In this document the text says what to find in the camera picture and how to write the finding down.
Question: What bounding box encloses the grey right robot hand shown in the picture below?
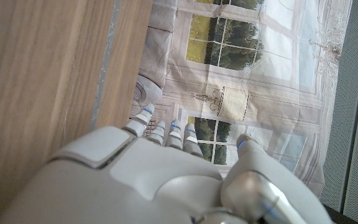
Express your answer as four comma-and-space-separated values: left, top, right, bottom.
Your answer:
0, 103, 335, 224

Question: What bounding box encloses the printed window scene backdrop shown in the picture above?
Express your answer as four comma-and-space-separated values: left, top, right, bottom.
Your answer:
129, 0, 354, 200

